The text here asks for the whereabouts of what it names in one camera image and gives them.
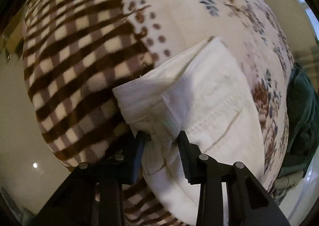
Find white bed headboard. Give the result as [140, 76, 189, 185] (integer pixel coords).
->
[280, 0, 318, 225]

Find folded grey green clothes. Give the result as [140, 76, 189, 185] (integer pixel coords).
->
[270, 170, 303, 205]

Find floral bed blanket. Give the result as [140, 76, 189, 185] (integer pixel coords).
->
[23, 0, 294, 225]

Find dark green fleece blanket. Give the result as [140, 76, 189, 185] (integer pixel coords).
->
[279, 63, 318, 177]

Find white pants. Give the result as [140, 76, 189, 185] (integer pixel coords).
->
[113, 37, 264, 225]

